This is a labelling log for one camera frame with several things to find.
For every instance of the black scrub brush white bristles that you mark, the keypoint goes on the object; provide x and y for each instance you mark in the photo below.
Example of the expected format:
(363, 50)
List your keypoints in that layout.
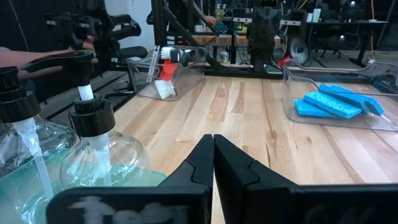
(164, 88)

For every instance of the round floor fan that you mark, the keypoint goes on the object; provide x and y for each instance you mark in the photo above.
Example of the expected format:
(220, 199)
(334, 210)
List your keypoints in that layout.
(298, 49)

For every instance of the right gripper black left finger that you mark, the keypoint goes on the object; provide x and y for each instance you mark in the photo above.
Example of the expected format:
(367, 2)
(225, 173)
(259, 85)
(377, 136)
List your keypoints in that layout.
(199, 168)

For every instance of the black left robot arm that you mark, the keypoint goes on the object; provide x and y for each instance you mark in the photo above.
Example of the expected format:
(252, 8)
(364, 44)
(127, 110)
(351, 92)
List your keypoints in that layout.
(261, 53)

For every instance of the clear soap dispenser black pump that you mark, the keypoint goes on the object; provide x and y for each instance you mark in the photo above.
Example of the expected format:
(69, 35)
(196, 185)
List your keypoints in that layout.
(17, 105)
(91, 118)

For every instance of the small red object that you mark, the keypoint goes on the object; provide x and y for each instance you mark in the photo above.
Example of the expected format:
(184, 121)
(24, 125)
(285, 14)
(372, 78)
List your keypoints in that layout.
(284, 61)

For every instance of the white bottle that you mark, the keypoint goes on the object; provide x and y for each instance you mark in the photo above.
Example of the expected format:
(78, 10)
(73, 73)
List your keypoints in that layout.
(316, 15)

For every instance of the wooden background table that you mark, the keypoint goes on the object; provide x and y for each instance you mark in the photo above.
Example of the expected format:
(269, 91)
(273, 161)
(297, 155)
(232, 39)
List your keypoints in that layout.
(224, 40)

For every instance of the short red palm brush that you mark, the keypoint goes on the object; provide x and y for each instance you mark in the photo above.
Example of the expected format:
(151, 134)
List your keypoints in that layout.
(166, 76)

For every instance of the person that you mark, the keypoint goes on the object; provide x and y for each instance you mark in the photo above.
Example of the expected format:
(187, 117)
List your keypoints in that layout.
(205, 15)
(31, 57)

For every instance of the black rig frame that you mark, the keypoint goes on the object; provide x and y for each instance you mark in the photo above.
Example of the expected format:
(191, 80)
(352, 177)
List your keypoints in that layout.
(158, 25)

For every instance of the black chair armrest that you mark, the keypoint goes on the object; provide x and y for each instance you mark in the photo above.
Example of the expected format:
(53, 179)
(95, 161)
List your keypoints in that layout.
(133, 52)

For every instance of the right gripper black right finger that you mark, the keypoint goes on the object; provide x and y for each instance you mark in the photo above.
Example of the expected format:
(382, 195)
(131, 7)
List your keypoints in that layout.
(233, 168)

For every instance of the black desk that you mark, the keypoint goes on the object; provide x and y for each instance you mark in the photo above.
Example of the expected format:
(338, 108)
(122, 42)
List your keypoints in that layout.
(342, 22)

